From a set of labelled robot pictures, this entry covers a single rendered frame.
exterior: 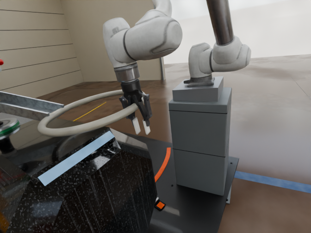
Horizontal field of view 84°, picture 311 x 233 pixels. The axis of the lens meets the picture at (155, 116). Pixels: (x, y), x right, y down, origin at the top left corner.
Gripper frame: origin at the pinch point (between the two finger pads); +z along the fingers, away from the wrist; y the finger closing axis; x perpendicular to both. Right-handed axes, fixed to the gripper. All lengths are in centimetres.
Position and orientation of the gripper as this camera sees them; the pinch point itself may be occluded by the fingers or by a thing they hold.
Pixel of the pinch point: (141, 126)
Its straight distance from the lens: 75.3
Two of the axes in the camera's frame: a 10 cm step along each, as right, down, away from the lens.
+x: -4.0, 4.3, -8.1
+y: -8.9, 0.2, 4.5
